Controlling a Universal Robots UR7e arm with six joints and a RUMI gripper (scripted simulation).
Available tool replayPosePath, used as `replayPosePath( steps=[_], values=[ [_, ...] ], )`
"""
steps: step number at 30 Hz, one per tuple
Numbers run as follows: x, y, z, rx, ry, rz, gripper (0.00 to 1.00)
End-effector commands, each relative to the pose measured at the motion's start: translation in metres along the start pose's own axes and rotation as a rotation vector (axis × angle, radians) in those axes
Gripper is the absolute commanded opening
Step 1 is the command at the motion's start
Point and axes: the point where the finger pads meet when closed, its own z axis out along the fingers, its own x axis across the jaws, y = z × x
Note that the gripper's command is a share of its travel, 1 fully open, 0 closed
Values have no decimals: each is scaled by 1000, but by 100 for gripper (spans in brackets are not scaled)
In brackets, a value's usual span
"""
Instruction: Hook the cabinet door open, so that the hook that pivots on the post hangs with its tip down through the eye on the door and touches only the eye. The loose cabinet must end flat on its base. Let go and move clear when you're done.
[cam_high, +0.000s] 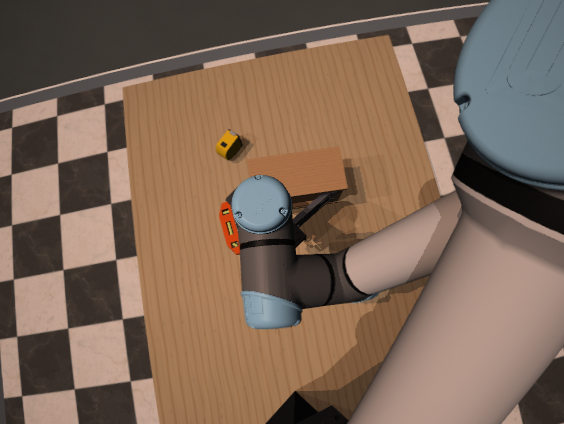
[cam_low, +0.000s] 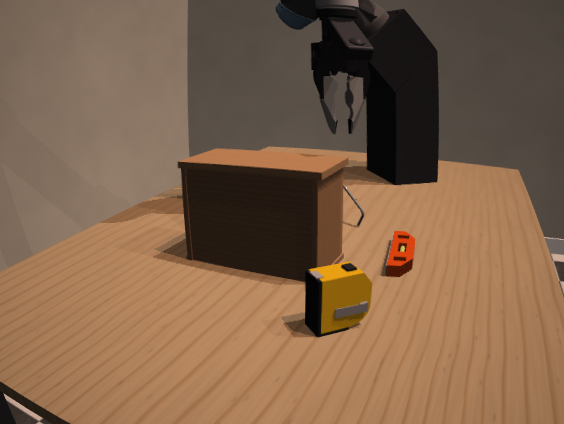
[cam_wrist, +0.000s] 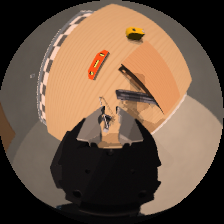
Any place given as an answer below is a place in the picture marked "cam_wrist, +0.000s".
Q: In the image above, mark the brown wooden cabinet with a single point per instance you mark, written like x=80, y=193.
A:
x=150, y=69

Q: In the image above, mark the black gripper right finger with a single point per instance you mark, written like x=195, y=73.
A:
x=133, y=132

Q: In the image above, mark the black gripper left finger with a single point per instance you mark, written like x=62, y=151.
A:
x=88, y=130

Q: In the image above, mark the yellow tape measure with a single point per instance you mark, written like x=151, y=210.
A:
x=134, y=33

